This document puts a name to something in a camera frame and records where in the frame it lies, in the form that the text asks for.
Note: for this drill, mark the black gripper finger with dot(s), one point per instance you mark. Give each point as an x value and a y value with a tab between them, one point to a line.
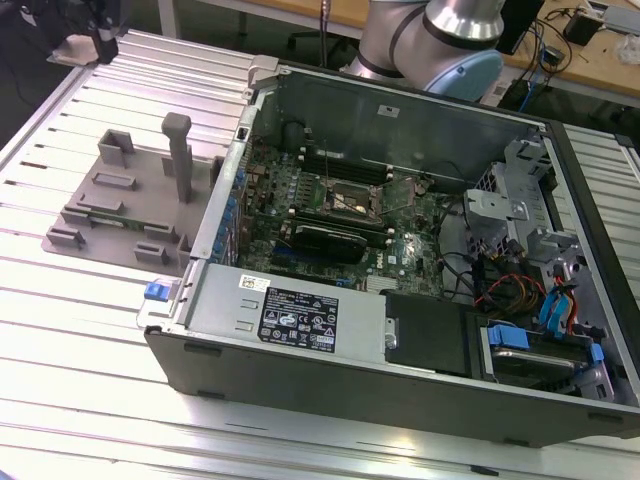
106	45

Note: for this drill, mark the silver metal drive cage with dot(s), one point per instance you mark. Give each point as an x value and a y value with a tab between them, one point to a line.
492	205

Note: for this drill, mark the small black box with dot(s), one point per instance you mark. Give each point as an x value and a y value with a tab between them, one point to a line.
582	27

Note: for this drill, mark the black open PC case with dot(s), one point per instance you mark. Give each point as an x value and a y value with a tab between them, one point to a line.
300	380

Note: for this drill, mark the silver hard disk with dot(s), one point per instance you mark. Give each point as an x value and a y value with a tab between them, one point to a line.
535	362

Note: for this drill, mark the blue case latch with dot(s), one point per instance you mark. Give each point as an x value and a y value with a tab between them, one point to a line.
155	292

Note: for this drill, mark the green motherboard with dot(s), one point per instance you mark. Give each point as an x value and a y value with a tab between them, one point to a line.
415	250

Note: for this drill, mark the grey flat device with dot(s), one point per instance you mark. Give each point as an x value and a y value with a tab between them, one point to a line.
622	20

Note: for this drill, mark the wooden desk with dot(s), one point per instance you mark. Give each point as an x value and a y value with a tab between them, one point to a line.
600	70

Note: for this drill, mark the grey plastic parts rack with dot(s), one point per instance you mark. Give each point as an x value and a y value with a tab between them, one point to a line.
150	200

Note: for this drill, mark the black graphics card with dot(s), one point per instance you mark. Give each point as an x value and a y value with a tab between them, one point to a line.
330	245

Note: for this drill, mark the silver power supply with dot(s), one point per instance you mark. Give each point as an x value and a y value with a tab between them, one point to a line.
225	300

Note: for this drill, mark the thin metal locking lever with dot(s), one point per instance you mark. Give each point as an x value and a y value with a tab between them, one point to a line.
325	160

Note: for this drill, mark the green RAM stick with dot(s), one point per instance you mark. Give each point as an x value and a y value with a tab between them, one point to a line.
120	220

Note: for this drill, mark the CPU socket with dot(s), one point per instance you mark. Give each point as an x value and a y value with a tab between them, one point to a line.
345	200

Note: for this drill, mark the black plastic cover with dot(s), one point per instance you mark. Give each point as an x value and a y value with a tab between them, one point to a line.
430	335

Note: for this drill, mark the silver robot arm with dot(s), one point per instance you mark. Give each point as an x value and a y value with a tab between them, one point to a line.
395	45

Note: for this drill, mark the blue disk carrier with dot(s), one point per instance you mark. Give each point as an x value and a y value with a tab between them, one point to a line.
507	336

